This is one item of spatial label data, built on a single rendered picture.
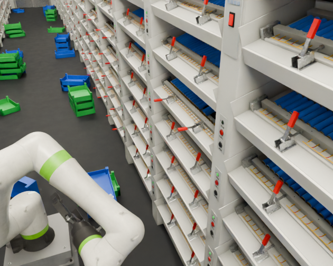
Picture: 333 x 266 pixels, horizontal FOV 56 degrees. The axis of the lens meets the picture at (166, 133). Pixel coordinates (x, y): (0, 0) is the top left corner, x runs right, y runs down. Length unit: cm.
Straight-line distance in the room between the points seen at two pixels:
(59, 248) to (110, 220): 55
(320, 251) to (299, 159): 21
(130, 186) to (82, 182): 130
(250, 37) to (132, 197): 168
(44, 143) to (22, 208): 40
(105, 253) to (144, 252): 90
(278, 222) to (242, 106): 31
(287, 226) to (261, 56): 41
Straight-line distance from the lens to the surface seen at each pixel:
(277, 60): 72
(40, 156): 113
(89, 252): 111
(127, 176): 247
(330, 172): 71
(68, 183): 110
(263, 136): 80
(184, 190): 148
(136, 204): 223
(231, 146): 93
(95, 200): 108
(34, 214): 149
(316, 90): 64
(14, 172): 110
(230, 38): 84
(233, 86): 86
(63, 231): 165
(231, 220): 110
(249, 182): 94
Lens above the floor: 153
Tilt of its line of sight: 31 degrees down
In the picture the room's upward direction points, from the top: straight up
